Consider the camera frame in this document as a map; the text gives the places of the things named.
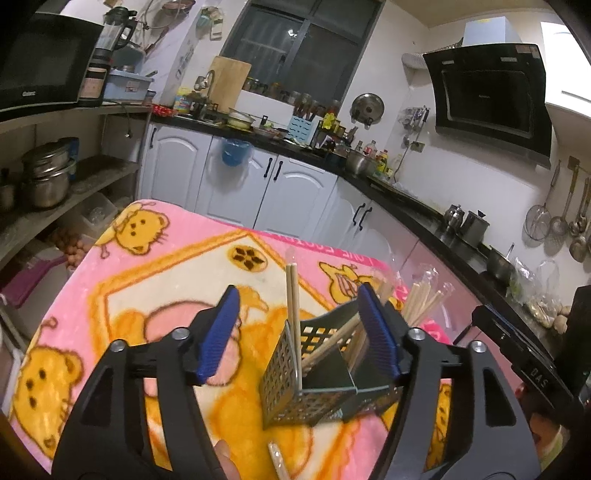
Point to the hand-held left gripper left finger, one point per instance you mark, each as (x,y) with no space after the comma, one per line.
(221,339)

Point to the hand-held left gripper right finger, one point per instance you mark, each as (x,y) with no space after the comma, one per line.
(376,334)

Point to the bunch of chopsticks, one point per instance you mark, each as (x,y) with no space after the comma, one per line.
(422,300)

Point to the dark green utensil basket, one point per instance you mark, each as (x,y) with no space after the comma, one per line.
(281,383)

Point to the person's right hand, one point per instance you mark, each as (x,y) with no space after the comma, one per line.
(547,436)

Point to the person's left hand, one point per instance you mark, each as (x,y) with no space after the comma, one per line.
(227,461)

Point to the brown potatoes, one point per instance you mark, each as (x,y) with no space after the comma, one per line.
(561,318)

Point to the clear plastic bags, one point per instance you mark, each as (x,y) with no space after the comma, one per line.
(535,281)

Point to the pink printed bear blanket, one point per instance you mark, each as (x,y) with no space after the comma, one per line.
(152,277)

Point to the steel cooking pot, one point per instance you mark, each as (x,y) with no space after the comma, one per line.
(501,265)

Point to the black kitchen countertop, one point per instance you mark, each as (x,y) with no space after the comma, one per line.
(415,203)

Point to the small steel kettle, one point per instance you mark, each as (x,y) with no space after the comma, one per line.
(453,218)

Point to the hanging steel ladle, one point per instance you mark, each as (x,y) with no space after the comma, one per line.
(558,226)

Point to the tall steel pitcher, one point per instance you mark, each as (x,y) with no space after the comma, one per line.
(475,228)

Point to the white kitchen cabinets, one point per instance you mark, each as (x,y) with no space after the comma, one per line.
(184,170)

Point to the steel mixing bowl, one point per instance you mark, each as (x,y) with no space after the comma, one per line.
(359,162)

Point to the pile of brown eggs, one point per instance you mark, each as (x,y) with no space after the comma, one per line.
(71,247)

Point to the hanging plastic bag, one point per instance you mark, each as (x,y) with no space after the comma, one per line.
(236,152)

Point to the purple plastic container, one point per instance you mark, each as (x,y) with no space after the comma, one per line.
(32,281)

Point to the metal storage shelf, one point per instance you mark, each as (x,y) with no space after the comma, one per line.
(92,175)

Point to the blue knife block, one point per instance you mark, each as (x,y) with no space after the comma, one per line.
(301,127)

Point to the hanging steel pot lid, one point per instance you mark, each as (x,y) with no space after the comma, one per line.
(367,108)

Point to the stacked steel pots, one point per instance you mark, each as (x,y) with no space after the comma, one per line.
(48,177)

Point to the wooden cutting board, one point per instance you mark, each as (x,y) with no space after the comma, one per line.
(228,85)

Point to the steel kitchen faucet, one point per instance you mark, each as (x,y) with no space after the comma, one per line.
(205,83)

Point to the black range hood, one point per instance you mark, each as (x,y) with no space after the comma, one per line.
(489,97)

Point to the blue plastic dish box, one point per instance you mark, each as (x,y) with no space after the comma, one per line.
(127,85)

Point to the dark kitchen window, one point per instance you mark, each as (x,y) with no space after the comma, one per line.
(304,50)

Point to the blender with clear jug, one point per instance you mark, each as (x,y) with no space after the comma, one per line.
(108,50)

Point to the black microwave oven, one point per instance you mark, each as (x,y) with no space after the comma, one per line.
(41,60)

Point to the wall power outlet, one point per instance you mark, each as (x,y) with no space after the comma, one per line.
(418,146)

